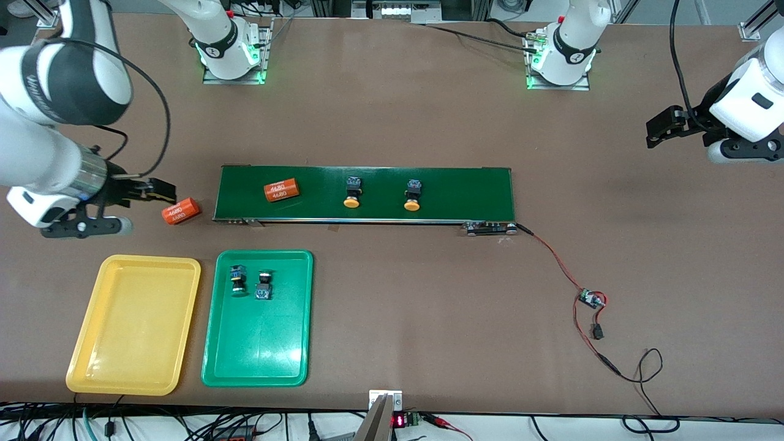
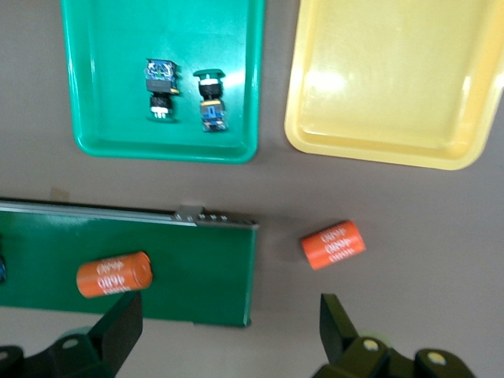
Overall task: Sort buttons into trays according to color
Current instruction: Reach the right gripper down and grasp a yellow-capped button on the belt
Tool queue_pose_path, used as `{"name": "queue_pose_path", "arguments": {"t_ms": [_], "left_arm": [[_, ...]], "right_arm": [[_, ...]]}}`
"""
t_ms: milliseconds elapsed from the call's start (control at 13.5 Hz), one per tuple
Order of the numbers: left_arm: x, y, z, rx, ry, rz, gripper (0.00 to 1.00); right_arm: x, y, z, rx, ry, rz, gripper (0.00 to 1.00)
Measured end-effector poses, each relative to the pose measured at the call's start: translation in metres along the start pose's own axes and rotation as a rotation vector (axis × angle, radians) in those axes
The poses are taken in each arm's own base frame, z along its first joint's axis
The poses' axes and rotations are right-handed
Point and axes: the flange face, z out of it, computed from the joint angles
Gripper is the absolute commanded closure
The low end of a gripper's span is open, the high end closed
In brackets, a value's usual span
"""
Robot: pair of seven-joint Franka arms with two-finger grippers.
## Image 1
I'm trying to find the thin black looped cable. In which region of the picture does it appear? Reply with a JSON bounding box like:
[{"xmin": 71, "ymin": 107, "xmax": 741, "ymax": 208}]
[{"xmin": 620, "ymin": 348, "xmax": 664, "ymax": 417}]

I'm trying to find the green conveyor belt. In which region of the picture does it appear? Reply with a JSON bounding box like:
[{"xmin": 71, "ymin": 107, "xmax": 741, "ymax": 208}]
[{"xmin": 212, "ymin": 164, "xmax": 519, "ymax": 237}]

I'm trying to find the black cable to arm base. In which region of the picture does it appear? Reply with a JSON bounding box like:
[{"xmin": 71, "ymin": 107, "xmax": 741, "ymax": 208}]
[{"xmin": 423, "ymin": 18, "xmax": 540, "ymax": 53}]

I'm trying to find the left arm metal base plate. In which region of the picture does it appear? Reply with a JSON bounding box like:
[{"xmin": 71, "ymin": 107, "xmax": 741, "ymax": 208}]
[{"xmin": 524, "ymin": 31, "xmax": 592, "ymax": 92}]

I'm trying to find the aluminium frame rack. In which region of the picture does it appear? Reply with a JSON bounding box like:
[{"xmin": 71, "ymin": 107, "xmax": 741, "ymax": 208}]
[{"xmin": 309, "ymin": 0, "xmax": 491, "ymax": 25}]

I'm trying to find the orange cylinder with white print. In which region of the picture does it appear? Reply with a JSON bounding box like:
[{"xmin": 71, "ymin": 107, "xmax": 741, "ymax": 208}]
[
  {"xmin": 161, "ymin": 197, "xmax": 202, "ymax": 226},
  {"xmin": 263, "ymin": 177, "xmax": 301, "ymax": 202}
]

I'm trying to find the red clip lead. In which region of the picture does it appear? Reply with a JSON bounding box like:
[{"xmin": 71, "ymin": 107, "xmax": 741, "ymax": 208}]
[{"xmin": 423, "ymin": 413, "xmax": 475, "ymax": 441}]

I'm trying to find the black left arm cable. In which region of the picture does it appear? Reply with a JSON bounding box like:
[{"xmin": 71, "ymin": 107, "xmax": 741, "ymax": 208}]
[{"xmin": 669, "ymin": 0, "xmax": 714, "ymax": 123}]

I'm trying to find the green plastic tray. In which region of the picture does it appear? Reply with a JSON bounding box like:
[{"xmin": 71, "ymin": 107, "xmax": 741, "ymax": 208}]
[{"xmin": 201, "ymin": 249, "xmax": 314, "ymax": 388}]

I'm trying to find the red black power lead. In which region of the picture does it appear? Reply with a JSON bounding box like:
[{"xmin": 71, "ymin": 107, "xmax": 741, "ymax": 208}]
[{"xmin": 573, "ymin": 299, "xmax": 623, "ymax": 377}]

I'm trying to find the grey metal bar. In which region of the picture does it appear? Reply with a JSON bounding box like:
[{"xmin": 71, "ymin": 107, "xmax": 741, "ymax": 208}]
[{"xmin": 354, "ymin": 395, "xmax": 393, "ymax": 441}]

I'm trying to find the yellow plastic tray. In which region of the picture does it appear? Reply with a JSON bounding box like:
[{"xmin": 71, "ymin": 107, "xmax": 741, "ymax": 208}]
[{"xmin": 66, "ymin": 254, "xmax": 202, "ymax": 396}]

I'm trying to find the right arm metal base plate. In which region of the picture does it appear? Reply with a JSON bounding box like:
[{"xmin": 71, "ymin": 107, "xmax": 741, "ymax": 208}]
[{"xmin": 202, "ymin": 17, "xmax": 274, "ymax": 85}]

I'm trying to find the small metal mounting bracket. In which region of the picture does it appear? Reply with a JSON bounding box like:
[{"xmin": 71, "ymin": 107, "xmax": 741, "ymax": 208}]
[{"xmin": 369, "ymin": 390, "xmax": 404, "ymax": 411}]

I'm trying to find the red black motor wire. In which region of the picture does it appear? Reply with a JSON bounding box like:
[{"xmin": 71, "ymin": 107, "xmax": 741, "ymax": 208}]
[{"xmin": 516, "ymin": 224, "xmax": 590, "ymax": 295}]

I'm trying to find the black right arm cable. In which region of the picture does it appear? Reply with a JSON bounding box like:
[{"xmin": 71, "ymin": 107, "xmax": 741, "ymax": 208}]
[{"xmin": 58, "ymin": 38, "xmax": 171, "ymax": 179}]

